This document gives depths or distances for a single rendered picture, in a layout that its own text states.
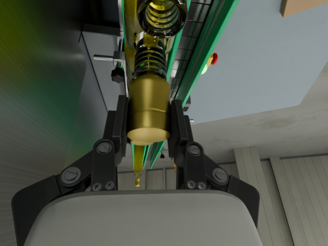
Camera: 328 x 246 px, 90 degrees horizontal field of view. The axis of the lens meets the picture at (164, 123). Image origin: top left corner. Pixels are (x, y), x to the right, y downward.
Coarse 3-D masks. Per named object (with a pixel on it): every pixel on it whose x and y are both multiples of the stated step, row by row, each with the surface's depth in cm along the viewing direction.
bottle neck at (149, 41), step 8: (144, 32) 15; (136, 40) 16; (144, 40) 15; (152, 40) 15; (160, 40) 15; (136, 48) 16; (144, 48) 14; (152, 48) 14; (160, 48) 15; (136, 56) 15; (144, 56) 14; (152, 56) 14; (160, 56) 14; (136, 64) 14; (144, 64) 14; (152, 64) 14; (160, 64) 14; (136, 72) 14; (144, 72) 13; (152, 72) 13; (160, 72) 14
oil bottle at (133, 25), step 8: (128, 0) 15; (136, 0) 15; (128, 8) 15; (136, 8) 15; (128, 16) 15; (136, 16) 15; (128, 24) 15; (136, 24) 15; (128, 32) 16; (136, 32) 16; (128, 40) 17; (168, 40) 17; (168, 48) 18
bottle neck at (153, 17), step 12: (144, 0) 9; (156, 0) 12; (168, 0) 11; (180, 0) 9; (144, 12) 9; (156, 12) 11; (168, 12) 11; (180, 12) 9; (144, 24) 10; (156, 24) 10; (168, 24) 10; (180, 24) 10; (156, 36) 10; (168, 36) 10
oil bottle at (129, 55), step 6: (126, 48) 20; (126, 54) 20; (132, 54) 20; (126, 60) 20; (132, 60) 20; (126, 66) 21; (132, 66) 20; (126, 72) 22; (132, 72) 21; (132, 78) 22
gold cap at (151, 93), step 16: (144, 80) 12; (160, 80) 13; (144, 96) 12; (160, 96) 12; (128, 112) 12; (144, 112) 11; (160, 112) 12; (128, 128) 12; (144, 128) 11; (160, 128) 11
